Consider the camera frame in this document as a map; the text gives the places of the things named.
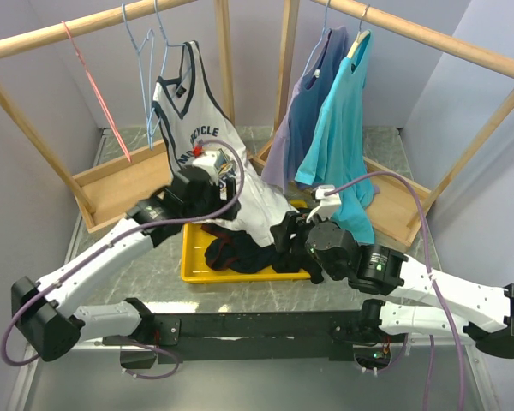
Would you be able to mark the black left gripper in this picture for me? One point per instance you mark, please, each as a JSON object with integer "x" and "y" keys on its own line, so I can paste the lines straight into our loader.
{"x": 220, "y": 203}

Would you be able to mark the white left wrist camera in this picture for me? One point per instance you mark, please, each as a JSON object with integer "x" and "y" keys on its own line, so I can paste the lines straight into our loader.
{"x": 214, "y": 162}

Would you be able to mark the left wooden clothes rack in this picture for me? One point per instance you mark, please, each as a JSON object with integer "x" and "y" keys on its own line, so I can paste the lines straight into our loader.
{"x": 104, "y": 192}

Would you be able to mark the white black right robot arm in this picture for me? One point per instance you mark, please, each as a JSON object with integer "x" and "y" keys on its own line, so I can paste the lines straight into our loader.
{"x": 405, "y": 296}

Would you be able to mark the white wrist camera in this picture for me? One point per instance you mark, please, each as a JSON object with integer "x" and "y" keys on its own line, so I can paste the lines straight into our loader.
{"x": 328, "y": 204}
{"x": 214, "y": 162}

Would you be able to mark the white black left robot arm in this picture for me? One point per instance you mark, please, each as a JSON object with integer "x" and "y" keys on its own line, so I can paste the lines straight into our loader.
{"x": 49, "y": 312}

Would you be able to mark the light blue wire hanger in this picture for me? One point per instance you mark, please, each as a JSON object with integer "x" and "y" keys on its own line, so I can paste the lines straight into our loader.
{"x": 144, "y": 75}

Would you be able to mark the purple blue t-shirt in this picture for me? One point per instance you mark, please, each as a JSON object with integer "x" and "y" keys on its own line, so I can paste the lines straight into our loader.
{"x": 296, "y": 131}

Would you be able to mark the pink wire hanger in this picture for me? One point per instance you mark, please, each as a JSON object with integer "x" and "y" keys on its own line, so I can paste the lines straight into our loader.
{"x": 98, "y": 95}

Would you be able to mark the wooden clothes rack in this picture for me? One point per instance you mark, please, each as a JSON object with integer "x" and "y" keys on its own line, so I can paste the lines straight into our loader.
{"x": 394, "y": 211}
{"x": 104, "y": 192}

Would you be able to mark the turquoise t-shirt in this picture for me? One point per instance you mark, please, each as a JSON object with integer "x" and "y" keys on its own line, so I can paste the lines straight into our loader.
{"x": 335, "y": 156}

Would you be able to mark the blue hanger holding purple shirt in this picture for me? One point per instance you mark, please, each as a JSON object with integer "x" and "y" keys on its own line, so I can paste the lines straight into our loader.
{"x": 320, "y": 41}

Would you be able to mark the wooden hanger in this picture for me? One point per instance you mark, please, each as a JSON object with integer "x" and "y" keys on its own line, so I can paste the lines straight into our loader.
{"x": 361, "y": 35}

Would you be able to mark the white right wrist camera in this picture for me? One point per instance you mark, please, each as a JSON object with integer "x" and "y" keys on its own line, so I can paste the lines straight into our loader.
{"x": 328, "y": 204}

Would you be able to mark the right wooden clothes rack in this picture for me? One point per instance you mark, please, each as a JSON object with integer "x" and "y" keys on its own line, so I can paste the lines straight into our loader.
{"x": 394, "y": 211}

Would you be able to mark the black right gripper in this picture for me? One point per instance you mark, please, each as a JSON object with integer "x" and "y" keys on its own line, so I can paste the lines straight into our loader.
{"x": 291, "y": 223}

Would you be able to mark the yellow plastic tray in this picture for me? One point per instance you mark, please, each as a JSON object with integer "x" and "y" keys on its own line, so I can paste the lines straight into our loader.
{"x": 194, "y": 270}

